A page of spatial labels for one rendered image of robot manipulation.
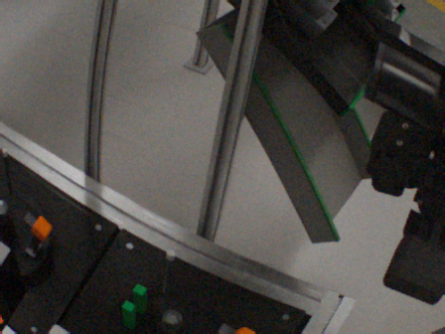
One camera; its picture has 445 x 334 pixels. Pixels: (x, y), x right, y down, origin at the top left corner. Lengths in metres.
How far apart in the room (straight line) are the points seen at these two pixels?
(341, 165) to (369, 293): 0.21
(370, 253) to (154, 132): 0.37
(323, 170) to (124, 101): 0.39
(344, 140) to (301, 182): 0.13
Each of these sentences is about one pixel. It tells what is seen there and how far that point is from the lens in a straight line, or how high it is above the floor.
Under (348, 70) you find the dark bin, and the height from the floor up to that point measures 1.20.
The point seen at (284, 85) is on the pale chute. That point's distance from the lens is 0.86.
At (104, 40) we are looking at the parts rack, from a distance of 0.80.
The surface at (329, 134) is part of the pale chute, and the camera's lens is 0.91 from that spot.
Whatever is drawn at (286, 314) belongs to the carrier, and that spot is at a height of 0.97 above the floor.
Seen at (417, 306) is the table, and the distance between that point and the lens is 1.03.
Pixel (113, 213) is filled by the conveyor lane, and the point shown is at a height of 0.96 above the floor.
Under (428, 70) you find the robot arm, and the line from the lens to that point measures 0.44.
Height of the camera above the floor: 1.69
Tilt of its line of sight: 49 degrees down
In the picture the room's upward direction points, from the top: 12 degrees clockwise
